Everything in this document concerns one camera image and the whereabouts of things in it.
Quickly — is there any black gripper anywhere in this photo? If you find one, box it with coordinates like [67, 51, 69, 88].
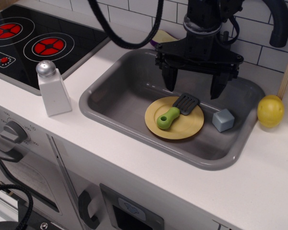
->
[154, 34, 243, 100]

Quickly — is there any green handled black spatula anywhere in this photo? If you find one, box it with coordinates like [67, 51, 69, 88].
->
[156, 93, 199, 130]

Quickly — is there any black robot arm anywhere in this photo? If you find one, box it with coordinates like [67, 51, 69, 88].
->
[155, 0, 244, 99]

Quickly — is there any yellow plate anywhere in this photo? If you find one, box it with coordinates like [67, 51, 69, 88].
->
[144, 96, 204, 139]

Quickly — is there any grey sink basin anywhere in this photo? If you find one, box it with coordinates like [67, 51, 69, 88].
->
[79, 49, 264, 171]

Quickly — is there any grey blue cube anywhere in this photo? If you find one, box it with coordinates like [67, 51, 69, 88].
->
[212, 109, 235, 132]

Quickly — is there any purple eggplant half toy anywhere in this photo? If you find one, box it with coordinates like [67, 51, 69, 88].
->
[149, 30, 178, 46]

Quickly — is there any yellow lemon toy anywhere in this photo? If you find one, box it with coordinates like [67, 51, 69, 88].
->
[257, 95, 285, 128]

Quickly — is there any black faucet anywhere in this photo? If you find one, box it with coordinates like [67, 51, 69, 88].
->
[222, 0, 288, 63]

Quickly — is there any white salt shaker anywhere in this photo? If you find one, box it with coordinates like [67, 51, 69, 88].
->
[36, 60, 72, 116]

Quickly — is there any grey dishwasher panel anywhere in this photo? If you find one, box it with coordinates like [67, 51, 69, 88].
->
[99, 184, 165, 230]

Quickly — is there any black toy stove top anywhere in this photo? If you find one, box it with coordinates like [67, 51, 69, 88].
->
[0, 4, 109, 95]

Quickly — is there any grey oven knob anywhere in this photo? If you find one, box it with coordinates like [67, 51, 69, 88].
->
[0, 121, 29, 144]

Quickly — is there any black braided cable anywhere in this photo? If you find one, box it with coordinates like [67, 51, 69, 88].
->
[87, 0, 164, 49]

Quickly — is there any dark grey cabinet handle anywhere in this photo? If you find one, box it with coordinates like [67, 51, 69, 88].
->
[78, 190, 100, 230]

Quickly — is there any grey oven door handle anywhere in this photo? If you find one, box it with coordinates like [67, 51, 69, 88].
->
[0, 138, 23, 162]

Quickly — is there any black cable lower left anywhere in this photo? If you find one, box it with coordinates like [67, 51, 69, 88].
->
[0, 184, 34, 230]

